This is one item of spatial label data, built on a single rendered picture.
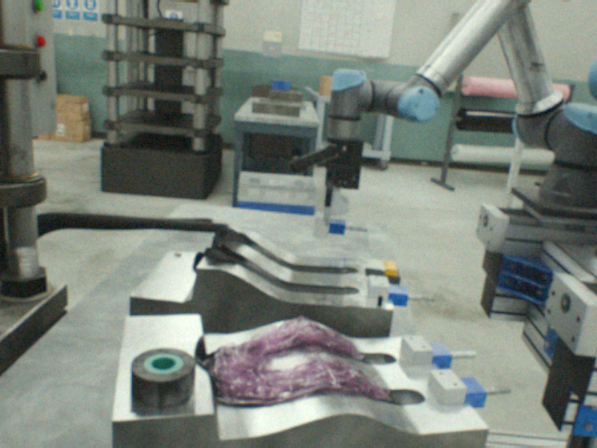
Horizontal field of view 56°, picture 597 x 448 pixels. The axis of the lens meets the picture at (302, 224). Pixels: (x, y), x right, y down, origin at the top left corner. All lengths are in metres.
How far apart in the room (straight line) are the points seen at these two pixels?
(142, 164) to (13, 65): 3.94
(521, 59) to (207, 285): 0.93
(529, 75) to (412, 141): 6.25
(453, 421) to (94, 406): 0.52
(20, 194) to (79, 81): 6.76
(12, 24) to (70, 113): 6.42
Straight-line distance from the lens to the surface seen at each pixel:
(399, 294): 1.11
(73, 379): 1.00
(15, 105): 1.22
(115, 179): 5.17
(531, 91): 1.54
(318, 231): 1.36
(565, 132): 1.49
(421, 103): 1.20
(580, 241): 1.52
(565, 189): 1.49
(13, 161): 1.24
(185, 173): 5.02
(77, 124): 7.60
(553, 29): 8.20
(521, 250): 1.48
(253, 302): 1.07
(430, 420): 0.85
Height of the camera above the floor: 1.33
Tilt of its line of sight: 17 degrees down
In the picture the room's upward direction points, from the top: 5 degrees clockwise
